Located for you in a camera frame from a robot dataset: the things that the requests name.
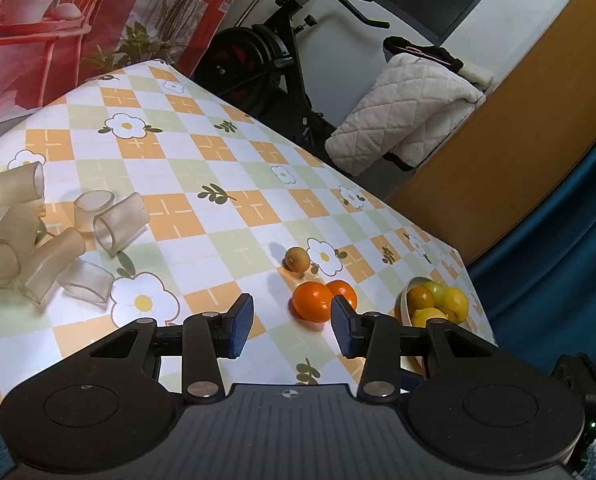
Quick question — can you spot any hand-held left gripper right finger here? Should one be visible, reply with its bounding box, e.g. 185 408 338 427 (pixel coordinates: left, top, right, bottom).
331 294 496 405

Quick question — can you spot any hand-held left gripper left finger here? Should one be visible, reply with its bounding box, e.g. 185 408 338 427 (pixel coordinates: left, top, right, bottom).
85 294 255 405

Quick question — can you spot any large bright orange mandarin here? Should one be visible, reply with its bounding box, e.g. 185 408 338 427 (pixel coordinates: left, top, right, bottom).
292 282 333 321

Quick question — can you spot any beige round plate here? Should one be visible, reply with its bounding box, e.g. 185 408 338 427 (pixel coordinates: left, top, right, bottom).
399 275 479 372

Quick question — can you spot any greenish orange citrus fruit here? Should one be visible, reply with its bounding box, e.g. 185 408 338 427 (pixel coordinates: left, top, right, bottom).
408 285 436 311

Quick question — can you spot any yellow lemon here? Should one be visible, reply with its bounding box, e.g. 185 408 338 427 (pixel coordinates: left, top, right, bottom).
440 286 470 323
412 307 449 328

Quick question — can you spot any green round citrus fruit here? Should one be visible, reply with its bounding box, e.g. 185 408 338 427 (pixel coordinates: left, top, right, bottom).
423 281 449 306

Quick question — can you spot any small bright orange mandarin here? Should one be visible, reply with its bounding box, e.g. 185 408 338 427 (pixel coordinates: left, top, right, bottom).
326 280 359 311

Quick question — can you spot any small brown round fruit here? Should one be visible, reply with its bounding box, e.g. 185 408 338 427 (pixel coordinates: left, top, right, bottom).
284 246 311 272

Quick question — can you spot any teal curtain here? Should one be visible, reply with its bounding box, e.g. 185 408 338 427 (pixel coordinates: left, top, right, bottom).
465 115 596 401

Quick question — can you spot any checkered floral tablecloth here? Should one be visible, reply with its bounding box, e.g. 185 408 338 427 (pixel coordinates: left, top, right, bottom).
0 60 499 411

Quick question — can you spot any pile of translucent cups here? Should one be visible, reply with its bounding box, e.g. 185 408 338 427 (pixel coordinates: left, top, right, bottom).
0 161 151 307

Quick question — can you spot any white quilted blanket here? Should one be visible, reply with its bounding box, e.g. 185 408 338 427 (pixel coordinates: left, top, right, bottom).
324 50 494 177

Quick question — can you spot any brown wooden board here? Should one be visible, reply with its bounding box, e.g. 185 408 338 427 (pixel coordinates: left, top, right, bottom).
385 0 596 266

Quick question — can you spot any black exercise bike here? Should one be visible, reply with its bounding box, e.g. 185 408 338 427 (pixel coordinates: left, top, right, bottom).
193 0 391 161

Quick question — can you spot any red plant-printed wall poster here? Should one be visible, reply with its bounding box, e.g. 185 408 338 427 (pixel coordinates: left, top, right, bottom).
0 0 283 126

